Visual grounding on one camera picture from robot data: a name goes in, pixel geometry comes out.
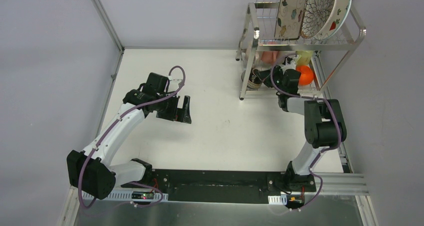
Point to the watermelon pattern round plate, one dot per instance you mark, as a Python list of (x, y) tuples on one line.
[(338, 12)]

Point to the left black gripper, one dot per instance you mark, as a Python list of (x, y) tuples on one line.
[(175, 108)]

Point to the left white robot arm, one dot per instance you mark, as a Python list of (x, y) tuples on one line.
[(91, 169)]

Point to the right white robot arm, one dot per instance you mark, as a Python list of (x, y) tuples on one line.
[(324, 125)]

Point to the pink mug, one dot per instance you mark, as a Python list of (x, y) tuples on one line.
[(270, 57)]

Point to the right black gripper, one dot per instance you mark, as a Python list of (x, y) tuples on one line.
[(264, 76)]

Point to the pale yellow mug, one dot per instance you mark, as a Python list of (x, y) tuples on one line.
[(304, 57)]

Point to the square floral plate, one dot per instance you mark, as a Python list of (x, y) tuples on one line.
[(289, 19)]

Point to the brown petal pattern plate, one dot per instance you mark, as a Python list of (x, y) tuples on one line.
[(316, 14)]

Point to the brown dish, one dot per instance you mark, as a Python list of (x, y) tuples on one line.
[(253, 82)]

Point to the steel two-tier dish rack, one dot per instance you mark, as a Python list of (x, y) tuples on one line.
[(259, 26)]

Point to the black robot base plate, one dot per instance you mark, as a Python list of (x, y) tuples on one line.
[(219, 186)]

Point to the beige cup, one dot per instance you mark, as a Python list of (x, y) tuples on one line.
[(248, 54)]

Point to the orange bowl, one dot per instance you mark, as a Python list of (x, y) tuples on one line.
[(306, 75)]

